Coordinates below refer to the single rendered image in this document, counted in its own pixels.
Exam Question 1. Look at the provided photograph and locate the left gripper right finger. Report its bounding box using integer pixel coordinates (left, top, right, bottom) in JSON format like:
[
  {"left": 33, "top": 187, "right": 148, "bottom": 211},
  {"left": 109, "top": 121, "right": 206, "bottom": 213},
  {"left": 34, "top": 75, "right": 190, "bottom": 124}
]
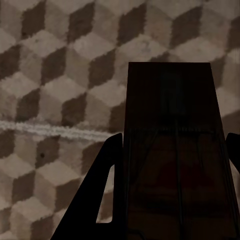
[{"left": 226, "top": 133, "right": 240, "bottom": 173}]

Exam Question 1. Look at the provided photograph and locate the mousetrap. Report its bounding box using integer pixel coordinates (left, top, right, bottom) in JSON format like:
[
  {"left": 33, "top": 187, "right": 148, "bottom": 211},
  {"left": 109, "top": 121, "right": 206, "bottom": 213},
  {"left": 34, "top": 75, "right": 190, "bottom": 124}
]
[{"left": 123, "top": 62, "right": 240, "bottom": 240}]

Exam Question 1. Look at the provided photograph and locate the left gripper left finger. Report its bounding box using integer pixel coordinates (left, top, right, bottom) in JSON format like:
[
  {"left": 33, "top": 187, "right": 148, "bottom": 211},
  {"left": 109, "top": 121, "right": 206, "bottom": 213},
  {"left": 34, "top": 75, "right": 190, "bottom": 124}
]
[{"left": 50, "top": 133, "right": 126, "bottom": 240}]

